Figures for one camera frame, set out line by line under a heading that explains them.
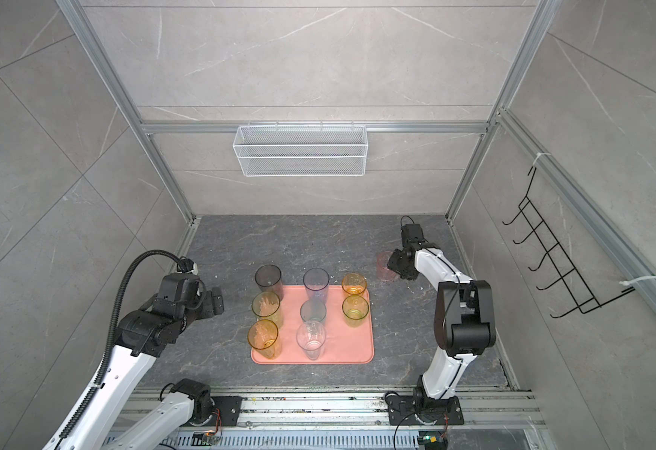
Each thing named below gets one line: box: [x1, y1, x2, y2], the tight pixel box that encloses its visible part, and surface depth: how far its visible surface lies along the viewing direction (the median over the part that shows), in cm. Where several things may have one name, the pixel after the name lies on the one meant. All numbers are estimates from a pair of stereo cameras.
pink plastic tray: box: [251, 285, 375, 365], surface depth 87 cm
